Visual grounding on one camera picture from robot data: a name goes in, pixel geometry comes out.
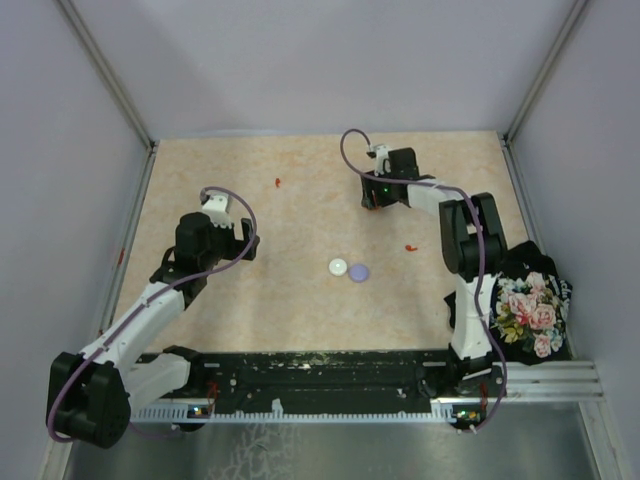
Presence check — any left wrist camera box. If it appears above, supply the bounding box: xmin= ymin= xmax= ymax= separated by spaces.
xmin=201 ymin=191 xmax=234 ymax=230

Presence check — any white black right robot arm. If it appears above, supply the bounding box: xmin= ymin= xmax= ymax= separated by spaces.
xmin=361 ymin=144 xmax=507 ymax=396

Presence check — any aluminium frame post right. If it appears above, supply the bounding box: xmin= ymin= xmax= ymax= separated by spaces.
xmin=502 ymin=0 xmax=592 ymax=147

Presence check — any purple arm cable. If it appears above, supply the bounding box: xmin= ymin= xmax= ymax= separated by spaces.
xmin=339 ymin=128 xmax=509 ymax=434
xmin=47 ymin=185 xmax=259 ymax=442

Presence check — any purple round charging case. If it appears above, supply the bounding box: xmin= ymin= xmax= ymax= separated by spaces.
xmin=348 ymin=264 xmax=370 ymax=283

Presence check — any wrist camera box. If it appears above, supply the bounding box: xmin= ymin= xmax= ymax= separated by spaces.
xmin=201 ymin=191 xmax=234 ymax=230
xmin=367 ymin=144 xmax=391 ymax=177

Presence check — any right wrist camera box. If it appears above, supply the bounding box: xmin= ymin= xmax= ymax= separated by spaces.
xmin=367 ymin=144 xmax=391 ymax=177

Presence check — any aluminium frame post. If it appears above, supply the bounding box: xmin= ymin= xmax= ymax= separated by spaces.
xmin=53 ymin=0 xmax=156 ymax=150
xmin=502 ymin=0 xmax=592 ymax=147

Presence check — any black floral cloth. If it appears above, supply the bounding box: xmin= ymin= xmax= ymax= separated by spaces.
xmin=445 ymin=241 xmax=573 ymax=365

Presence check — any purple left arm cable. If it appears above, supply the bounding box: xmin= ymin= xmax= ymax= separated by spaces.
xmin=47 ymin=185 xmax=259 ymax=442

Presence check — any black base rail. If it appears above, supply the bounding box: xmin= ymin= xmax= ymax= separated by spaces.
xmin=149 ymin=349 xmax=506 ymax=415

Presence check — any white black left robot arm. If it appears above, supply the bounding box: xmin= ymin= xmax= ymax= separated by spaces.
xmin=45 ymin=212 xmax=259 ymax=448

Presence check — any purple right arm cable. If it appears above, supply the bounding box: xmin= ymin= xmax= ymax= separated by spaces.
xmin=339 ymin=128 xmax=509 ymax=434

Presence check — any aluminium frame post left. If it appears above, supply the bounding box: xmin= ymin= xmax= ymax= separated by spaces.
xmin=53 ymin=0 xmax=156 ymax=150

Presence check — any white round charging case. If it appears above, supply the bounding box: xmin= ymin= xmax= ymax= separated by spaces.
xmin=328 ymin=258 xmax=348 ymax=277

